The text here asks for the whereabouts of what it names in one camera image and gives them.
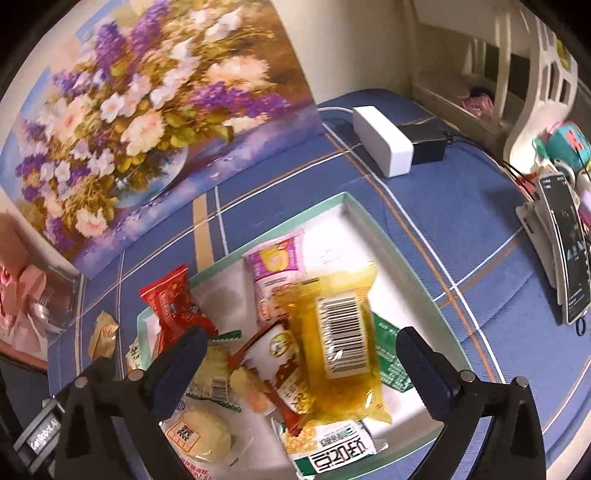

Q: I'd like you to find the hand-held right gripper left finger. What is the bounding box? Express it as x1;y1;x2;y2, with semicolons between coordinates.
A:
54;325;209;480

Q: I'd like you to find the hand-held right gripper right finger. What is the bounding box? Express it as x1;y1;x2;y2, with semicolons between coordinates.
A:
396;326;548;480

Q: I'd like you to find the yellow packet with green edges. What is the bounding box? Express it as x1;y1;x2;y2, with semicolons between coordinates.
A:
185;330;244;413

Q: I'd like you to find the dark green snack packet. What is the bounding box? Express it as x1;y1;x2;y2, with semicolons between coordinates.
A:
372;313;413;393

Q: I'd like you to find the clear bun packet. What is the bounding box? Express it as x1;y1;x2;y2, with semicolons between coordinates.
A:
159;401;254;480

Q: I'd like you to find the yellow candy with red ends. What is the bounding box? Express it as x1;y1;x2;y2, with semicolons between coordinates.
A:
229;367;274;415

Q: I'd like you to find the red and white snack packet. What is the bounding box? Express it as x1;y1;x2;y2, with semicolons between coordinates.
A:
228;322;319;437

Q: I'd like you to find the green and white snack packet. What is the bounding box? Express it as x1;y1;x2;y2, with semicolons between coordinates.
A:
271;415;389;478

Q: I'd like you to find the yellow packet with barcode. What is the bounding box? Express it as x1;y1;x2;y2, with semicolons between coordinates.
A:
272;261;393;425

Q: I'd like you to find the white tray with green rim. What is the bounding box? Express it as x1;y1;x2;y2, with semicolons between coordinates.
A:
137;191;502;480

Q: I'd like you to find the cream white snack packet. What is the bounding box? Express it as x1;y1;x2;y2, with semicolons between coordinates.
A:
126;339;144;372

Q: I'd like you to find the gold wrapped candy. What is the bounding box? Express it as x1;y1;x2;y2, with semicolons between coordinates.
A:
88;311;120;361

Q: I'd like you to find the blue plaid tablecloth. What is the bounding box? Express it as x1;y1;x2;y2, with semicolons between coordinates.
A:
46;88;591;480

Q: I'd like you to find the pink snack packet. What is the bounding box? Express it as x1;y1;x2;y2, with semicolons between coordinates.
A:
242;228;310;326

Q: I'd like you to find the white phone stand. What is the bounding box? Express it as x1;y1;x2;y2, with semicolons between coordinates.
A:
516;196;568;305

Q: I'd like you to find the black smartphone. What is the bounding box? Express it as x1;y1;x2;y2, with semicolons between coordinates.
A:
536;173;591;325

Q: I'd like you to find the black charger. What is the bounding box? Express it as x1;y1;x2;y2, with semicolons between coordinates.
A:
397;121;448;165

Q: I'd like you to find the white power adapter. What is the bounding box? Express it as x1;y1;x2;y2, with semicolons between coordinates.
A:
352;106;414;178

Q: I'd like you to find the flower painting poster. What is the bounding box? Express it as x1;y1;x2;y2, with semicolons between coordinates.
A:
0;0;326;281

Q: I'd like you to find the teal toy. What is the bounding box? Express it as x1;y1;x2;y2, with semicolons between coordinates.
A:
545;122;591;169

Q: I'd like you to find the pink cloth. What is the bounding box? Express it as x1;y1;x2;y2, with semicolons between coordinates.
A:
462;90;495;118

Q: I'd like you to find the black cable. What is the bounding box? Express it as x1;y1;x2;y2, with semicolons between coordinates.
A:
443;131;550;195

